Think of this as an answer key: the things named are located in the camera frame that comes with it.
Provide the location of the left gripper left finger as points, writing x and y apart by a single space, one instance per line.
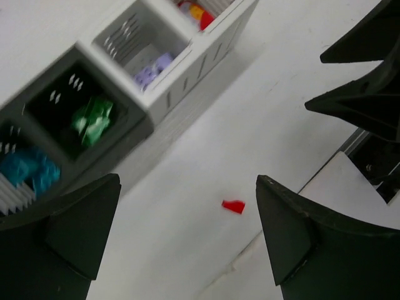
55 248

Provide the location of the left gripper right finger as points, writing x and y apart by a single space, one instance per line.
318 253

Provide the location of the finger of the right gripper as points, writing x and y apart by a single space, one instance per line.
370 103
371 39

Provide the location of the cyan lego brick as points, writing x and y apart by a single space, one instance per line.
32 167

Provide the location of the green square lego brick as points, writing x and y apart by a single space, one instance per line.
91 120

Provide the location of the red arched lego piece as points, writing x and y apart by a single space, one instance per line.
197 15

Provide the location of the lilac lego brick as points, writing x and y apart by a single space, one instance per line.
149 73

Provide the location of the red sloped lego piece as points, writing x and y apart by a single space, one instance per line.
235 206

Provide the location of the black double bin container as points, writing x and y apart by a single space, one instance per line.
40 116

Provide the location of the white double bin container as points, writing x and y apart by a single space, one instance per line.
135 33

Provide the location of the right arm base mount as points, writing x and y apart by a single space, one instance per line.
378 161

